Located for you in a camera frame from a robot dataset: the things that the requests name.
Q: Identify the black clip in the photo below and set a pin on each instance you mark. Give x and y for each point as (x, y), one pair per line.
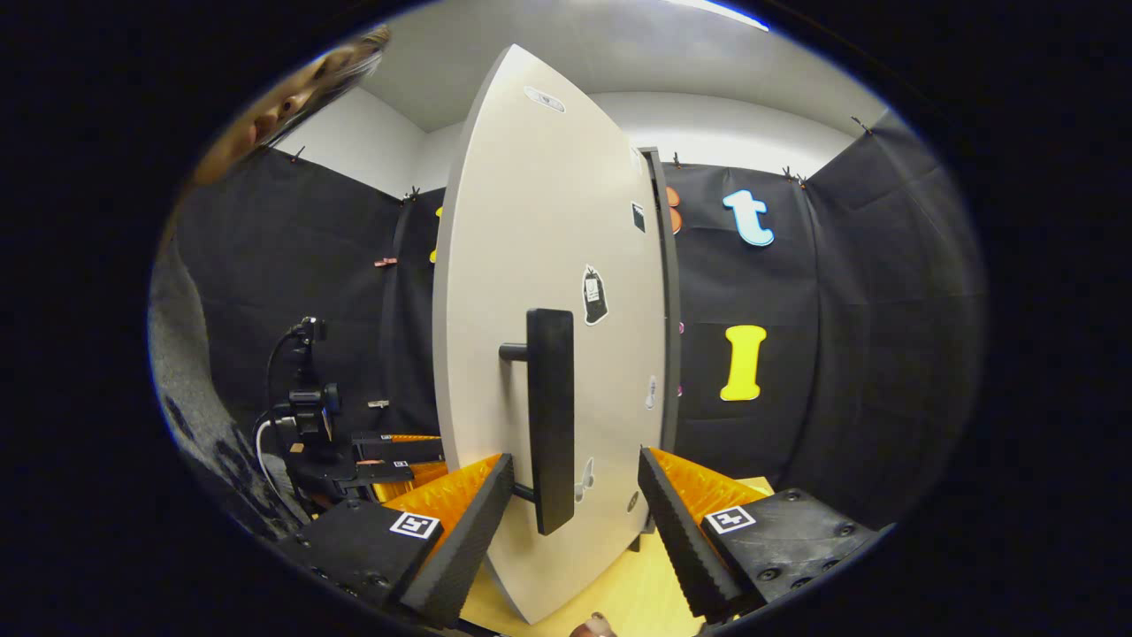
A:
(860, 125)
(793, 177)
(411, 193)
(296, 155)

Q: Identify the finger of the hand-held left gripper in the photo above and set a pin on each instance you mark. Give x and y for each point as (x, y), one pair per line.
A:
(398, 449)
(385, 473)

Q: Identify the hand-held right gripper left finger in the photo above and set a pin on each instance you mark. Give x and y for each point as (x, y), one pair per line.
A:
(473, 548)

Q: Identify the long ceiling light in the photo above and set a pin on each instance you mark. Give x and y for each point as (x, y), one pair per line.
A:
(718, 11)

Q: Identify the black backdrop cloth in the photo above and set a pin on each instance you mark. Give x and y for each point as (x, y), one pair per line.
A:
(283, 265)

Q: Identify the grey cabinet door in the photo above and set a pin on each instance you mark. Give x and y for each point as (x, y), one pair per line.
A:
(513, 221)

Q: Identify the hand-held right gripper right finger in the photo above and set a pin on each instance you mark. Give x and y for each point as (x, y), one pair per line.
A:
(681, 540)

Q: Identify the grey cabinet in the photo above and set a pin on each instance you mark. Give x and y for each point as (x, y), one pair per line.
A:
(670, 310)

